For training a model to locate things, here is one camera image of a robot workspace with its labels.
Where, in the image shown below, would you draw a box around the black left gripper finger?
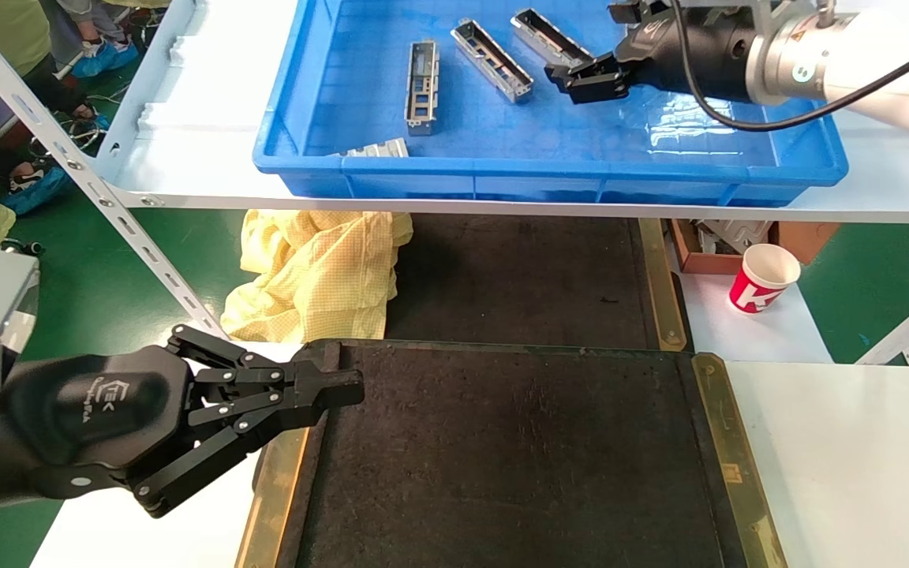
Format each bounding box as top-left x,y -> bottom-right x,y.
166,323 -> 365,405

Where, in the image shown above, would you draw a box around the chrome office chair base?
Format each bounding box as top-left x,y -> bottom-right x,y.
32,110 -> 112,163

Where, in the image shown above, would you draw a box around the perforated grey shelf post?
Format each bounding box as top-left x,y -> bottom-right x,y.
0,0 -> 226,340

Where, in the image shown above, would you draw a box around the blue shoe cover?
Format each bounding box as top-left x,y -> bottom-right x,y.
1,166 -> 77,218
72,39 -> 141,80

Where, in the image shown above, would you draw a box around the brown cardboard box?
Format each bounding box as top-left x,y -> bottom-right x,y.
668,219 -> 844,275

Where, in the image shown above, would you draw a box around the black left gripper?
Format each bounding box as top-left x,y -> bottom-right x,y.
0,346 -> 365,519

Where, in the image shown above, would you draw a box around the white shelf leg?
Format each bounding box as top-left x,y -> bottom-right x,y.
855,276 -> 909,368

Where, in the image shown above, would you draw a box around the black felt tray brass edges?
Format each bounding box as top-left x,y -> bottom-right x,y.
386,213 -> 690,352

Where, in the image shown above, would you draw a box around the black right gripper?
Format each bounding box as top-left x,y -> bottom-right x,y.
545,0 -> 755,105

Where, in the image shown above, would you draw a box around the yellow mesh cloth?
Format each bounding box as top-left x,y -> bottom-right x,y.
220,209 -> 416,345

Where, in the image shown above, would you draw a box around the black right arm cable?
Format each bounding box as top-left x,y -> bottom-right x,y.
669,0 -> 909,133

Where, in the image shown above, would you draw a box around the silver metal bracket part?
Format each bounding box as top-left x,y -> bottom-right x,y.
339,138 -> 411,159
406,39 -> 441,136
452,19 -> 536,104
511,9 -> 594,70

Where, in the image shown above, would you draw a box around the black foam mat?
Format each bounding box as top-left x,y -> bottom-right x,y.
235,339 -> 788,568

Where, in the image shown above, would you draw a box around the red white paper cup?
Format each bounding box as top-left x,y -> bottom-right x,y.
729,243 -> 802,315

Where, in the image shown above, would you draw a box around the blue plastic bin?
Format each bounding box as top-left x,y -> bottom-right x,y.
253,0 -> 850,207

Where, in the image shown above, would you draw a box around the white foam piece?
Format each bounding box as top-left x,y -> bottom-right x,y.
695,221 -> 775,255

